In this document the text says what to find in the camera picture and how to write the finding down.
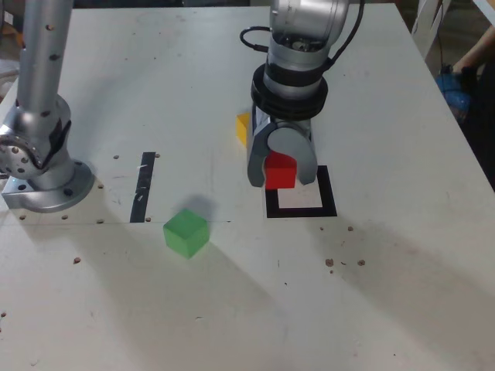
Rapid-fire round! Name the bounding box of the person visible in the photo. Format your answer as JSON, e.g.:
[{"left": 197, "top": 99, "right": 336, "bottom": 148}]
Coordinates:
[{"left": 451, "top": 22, "right": 495, "bottom": 190}]

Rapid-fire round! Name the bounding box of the black tape strip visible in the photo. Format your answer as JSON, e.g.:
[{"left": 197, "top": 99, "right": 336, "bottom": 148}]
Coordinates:
[{"left": 129, "top": 151, "right": 156, "bottom": 224}]

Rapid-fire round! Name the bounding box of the blue object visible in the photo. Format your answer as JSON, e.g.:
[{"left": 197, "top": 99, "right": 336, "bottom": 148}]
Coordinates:
[{"left": 434, "top": 72, "right": 473, "bottom": 117}]

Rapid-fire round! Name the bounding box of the yellow cube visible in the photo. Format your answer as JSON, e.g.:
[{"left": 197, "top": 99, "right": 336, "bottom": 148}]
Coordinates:
[{"left": 235, "top": 112, "right": 252, "bottom": 148}]

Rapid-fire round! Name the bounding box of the red cube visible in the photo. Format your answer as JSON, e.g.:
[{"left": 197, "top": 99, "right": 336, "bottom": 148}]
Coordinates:
[{"left": 265, "top": 151, "right": 299, "bottom": 190}]

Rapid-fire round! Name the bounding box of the white frame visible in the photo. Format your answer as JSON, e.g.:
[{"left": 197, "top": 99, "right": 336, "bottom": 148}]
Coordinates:
[{"left": 411, "top": 0, "right": 454, "bottom": 61}]

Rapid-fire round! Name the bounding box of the black tape square outline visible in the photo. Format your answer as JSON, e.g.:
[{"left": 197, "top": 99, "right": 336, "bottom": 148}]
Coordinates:
[{"left": 264, "top": 165, "right": 338, "bottom": 220}]

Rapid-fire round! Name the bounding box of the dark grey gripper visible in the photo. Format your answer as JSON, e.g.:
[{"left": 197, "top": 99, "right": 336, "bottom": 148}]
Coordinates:
[{"left": 247, "top": 104, "right": 319, "bottom": 189}]

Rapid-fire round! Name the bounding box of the brown cardboard box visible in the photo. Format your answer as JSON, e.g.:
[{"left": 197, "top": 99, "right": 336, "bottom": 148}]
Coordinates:
[{"left": 0, "top": 9, "right": 25, "bottom": 53}]

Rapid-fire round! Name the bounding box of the green cube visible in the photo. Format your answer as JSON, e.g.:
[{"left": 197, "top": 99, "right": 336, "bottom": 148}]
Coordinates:
[{"left": 162, "top": 208, "right": 211, "bottom": 260}]

